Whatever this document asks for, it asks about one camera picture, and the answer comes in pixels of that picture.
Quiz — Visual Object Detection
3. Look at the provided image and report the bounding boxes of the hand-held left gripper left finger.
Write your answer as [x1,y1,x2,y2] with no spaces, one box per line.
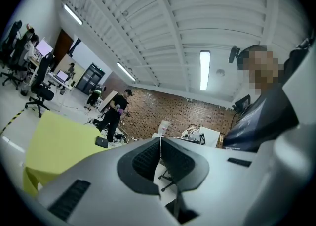
[37,136,178,226]

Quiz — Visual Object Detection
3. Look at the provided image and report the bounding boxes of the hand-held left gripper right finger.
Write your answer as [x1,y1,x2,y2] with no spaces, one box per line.
[161,136,272,226]

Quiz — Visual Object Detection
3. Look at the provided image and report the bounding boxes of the small black object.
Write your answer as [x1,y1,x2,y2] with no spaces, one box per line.
[95,136,110,149]

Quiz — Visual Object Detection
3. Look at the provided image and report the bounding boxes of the white box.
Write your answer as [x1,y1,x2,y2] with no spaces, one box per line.
[199,126,221,148]

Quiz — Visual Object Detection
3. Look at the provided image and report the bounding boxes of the translucent plastic bag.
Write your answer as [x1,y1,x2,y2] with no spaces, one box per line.
[157,120,171,138]

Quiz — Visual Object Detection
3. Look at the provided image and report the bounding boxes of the yellow-green tablecloth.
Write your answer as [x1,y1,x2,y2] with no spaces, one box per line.
[22,110,119,198]

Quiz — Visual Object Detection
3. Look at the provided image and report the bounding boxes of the black shoulder-mounted device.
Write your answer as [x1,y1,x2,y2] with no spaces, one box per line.
[232,94,252,115]

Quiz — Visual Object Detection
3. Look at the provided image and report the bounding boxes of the person's black shirt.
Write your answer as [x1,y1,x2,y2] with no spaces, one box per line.
[222,83,300,153]

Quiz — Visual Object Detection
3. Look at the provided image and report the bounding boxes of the long ceiling light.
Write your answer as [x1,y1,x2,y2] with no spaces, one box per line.
[199,50,211,91]
[116,61,137,82]
[63,3,83,26]

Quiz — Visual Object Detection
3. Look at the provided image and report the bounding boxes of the leaning wooden board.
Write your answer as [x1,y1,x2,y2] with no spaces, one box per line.
[98,90,119,112]

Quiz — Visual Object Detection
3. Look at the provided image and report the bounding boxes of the person's head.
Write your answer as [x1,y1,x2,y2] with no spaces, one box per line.
[236,44,284,97]

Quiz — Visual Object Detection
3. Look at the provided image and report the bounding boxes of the black cabinet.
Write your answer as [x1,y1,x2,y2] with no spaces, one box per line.
[75,63,106,96]

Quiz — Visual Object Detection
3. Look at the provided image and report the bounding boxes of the yellow black hazard tape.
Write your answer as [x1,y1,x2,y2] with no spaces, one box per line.
[0,108,26,135]

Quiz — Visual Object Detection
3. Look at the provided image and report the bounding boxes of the open laptop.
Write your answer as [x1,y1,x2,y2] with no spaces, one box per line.
[54,69,70,83]

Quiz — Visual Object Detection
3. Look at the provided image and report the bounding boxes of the grey waste bin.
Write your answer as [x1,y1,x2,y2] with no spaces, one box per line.
[20,78,31,96]

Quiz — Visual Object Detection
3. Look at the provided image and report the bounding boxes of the brown door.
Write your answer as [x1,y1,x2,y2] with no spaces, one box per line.
[52,28,75,74]

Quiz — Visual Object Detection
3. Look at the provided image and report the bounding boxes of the computer monitor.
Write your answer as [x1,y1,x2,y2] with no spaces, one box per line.
[35,39,54,57]

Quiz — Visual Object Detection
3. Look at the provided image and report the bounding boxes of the black head camera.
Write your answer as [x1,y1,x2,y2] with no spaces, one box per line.
[228,45,241,64]

